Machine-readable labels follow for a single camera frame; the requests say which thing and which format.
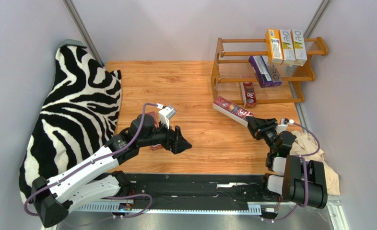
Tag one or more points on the zebra pattern cushion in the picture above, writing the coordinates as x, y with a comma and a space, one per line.
78, 116

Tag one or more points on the orange wooden shelf rack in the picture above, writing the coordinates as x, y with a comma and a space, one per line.
231, 67

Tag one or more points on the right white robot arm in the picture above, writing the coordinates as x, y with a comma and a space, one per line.
291, 176

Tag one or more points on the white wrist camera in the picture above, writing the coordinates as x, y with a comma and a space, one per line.
166, 113
283, 125

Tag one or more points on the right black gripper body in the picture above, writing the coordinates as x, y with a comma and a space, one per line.
262, 127

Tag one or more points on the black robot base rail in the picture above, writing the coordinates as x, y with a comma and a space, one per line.
224, 194

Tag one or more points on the red 3D toothpaste box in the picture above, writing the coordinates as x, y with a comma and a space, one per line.
248, 94
232, 110

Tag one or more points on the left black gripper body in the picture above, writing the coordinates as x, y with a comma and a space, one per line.
160, 135

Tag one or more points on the silver yellow R.O.C.S. toothpaste box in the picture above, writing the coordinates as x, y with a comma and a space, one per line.
287, 47

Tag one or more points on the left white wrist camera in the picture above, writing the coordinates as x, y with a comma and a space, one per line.
166, 113

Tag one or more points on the purple white R.O.C.S. toothpaste box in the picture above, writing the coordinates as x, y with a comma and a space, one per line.
274, 73

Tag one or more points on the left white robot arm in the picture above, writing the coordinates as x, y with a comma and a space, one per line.
56, 197

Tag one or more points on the beige crumpled cloth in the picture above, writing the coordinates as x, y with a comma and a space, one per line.
306, 144

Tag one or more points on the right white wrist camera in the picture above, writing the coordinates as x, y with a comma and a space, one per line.
283, 125

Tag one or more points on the small red toothpaste box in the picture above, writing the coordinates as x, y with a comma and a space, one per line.
158, 146

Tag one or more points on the orange white R.O.C.S. toothpaste box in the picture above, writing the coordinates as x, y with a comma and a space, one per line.
299, 47

